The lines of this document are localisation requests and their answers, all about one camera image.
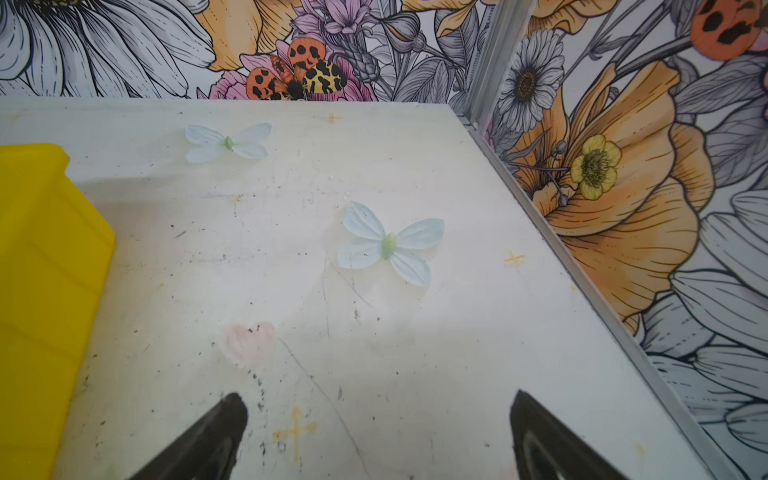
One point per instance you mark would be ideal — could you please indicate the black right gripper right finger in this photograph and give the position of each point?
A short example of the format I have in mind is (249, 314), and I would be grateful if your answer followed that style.
(545, 448)

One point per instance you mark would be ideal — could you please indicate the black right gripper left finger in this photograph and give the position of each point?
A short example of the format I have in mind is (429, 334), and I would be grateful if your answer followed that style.
(206, 450)

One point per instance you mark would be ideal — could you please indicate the yellow plastic bin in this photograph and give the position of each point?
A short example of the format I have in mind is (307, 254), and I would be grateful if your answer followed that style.
(56, 250)

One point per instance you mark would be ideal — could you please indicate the aluminium corner post right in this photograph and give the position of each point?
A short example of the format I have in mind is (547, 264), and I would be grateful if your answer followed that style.
(507, 27)

